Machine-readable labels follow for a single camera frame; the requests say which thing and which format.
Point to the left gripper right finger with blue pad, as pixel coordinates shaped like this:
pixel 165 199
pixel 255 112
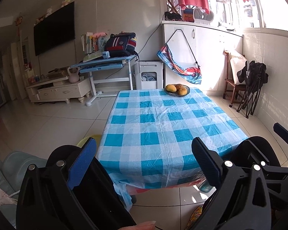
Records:
pixel 241 199

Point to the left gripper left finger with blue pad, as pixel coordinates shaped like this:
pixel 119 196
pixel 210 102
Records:
pixel 46 199

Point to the person's hand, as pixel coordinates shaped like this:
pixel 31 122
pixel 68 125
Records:
pixel 150 225

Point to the light blue sofa seat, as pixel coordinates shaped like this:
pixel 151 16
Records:
pixel 12 172

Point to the black folding chair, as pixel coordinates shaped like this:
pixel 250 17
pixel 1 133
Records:
pixel 255 76

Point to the wooden chair with cushion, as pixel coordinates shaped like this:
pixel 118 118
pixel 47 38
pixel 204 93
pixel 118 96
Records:
pixel 234 62

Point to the blue checkered tablecloth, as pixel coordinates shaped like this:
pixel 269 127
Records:
pixel 146 142

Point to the cream TV cabinet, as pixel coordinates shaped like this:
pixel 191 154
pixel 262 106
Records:
pixel 59 89

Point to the orange mango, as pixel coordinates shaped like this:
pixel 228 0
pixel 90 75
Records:
pixel 182 91

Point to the brown mango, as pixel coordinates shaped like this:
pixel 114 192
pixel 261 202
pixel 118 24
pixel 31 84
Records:
pixel 179 86

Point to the pink kettlebell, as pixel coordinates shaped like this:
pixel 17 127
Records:
pixel 73 73

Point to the colourful kite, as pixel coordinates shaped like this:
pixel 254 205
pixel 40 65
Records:
pixel 179 57

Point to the white air purifier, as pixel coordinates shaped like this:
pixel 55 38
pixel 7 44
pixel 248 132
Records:
pixel 148 75

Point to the row of books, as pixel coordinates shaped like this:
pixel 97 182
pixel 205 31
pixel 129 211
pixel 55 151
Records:
pixel 93 42

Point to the navy red school backpack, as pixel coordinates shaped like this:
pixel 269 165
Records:
pixel 121 45

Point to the wire fruit basket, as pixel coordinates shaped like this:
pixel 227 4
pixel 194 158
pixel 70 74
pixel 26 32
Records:
pixel 176 93

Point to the black wall television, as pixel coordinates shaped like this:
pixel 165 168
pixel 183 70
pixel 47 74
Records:
pixel 58 28

